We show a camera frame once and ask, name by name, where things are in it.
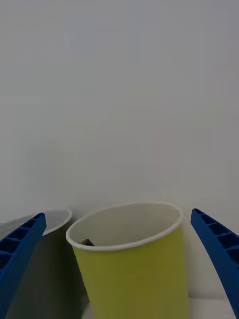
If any grey plastic waste bin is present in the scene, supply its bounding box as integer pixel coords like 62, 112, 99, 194
0, 208, 91, 319

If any yellow-green plastic waste bin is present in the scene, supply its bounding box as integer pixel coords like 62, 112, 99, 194
65, 200, 189, 319

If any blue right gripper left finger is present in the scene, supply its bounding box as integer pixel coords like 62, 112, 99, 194
0, 212, 47, 319

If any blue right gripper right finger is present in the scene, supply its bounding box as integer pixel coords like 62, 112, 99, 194
190, 208, 239, 319

